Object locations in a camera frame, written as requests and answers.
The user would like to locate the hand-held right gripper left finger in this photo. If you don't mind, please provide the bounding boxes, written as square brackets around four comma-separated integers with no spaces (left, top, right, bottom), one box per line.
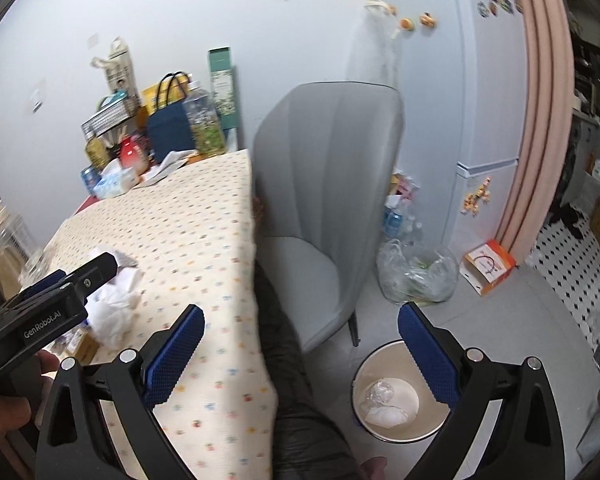
[36,304,206,480]

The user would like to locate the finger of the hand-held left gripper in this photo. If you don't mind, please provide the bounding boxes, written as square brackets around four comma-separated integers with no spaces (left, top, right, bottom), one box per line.
[65,252,120,304]
[22,269,69,297]

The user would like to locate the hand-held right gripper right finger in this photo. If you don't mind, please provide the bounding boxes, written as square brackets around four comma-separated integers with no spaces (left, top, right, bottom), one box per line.
[397,301,566,480]

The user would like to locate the white tissue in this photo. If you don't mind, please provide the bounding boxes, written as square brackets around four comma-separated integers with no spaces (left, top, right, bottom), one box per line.
[86,247,144,350]

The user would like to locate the cream round waste bin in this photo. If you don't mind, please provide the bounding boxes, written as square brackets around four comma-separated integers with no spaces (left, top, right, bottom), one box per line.
[351,340,453,443]

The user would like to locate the person's left hand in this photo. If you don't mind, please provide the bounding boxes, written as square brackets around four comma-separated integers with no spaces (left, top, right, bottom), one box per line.
[0,349,60,433]

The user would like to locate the clear glass jar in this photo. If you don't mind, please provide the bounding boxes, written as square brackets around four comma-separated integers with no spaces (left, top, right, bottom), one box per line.
[0,200,49,282]

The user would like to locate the small yellow box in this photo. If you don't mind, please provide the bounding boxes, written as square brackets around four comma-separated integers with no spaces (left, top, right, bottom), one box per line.
[55,327,99,364]

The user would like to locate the clear plastic wrap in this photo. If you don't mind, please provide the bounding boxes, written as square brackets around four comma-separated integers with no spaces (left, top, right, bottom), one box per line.
[362,380,397,407]

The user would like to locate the white tissue wad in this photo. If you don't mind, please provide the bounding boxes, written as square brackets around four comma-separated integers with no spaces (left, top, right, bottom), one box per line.
[362,402,417,429]

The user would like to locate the blue white tissue pack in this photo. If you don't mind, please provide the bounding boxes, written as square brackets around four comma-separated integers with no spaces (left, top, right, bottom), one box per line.
[92,159,142,199]

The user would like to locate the blue packet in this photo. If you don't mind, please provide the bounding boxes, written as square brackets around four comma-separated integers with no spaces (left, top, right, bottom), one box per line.
[79,165,101,192]

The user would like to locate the orange white cardboard box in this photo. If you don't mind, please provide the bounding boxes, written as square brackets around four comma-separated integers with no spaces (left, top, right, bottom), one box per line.
[460,241,519,297]

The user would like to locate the dotted cream tablecloth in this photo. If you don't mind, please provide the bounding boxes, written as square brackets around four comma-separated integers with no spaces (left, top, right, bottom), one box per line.
[40,149,276,480]

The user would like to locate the person's leg in dark trousers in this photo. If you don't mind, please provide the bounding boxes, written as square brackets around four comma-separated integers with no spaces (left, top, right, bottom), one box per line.
[252,260,376,480]

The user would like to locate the yellow patterned tin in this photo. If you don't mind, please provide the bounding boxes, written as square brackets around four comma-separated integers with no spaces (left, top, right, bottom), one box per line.
[84,137,109,169]

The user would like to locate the red bottle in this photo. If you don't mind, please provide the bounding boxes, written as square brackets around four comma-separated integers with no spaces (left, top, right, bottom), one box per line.
[117,137,151,169]

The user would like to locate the white papers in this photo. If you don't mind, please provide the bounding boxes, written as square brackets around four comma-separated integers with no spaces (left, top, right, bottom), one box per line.
[140,150,202,187]

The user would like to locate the pack of water bottles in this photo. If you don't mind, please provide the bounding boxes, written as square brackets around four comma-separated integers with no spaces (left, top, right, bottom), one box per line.
[381,194,422,241]

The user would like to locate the navy tote bag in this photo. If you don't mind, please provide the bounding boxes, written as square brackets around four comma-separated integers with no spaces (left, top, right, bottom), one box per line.
[146,72,197,162]

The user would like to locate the small figure magnets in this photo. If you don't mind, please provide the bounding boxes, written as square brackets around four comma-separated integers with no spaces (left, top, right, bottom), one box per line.
[460,176,494,217]

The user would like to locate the clear plastic jar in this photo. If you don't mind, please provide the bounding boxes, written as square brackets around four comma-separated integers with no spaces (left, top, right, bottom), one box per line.
[182,80,228,157]

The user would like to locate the beige printed tote bag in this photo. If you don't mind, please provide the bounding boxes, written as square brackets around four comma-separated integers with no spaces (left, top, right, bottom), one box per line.
[91,37,139,107]

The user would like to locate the tall green box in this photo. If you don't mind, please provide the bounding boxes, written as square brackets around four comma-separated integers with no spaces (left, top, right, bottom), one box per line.
[208,47,241,152]

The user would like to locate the grey upholstered chair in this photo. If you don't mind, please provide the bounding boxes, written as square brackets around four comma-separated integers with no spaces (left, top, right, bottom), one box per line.
[252,81,405,348]

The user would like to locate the pink curtain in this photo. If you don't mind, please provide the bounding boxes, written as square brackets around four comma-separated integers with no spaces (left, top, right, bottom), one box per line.
[485,0,577,261]

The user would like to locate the white fridge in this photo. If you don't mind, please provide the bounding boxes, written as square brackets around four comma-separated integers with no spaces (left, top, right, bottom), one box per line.
[347,0,526,261]

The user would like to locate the hanging clear plastic bag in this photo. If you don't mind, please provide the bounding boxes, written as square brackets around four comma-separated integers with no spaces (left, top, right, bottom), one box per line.
[346,0,400,87]

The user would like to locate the black wire rack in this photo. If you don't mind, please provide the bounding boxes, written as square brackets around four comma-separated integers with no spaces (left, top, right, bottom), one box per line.
[80,100,142,139]

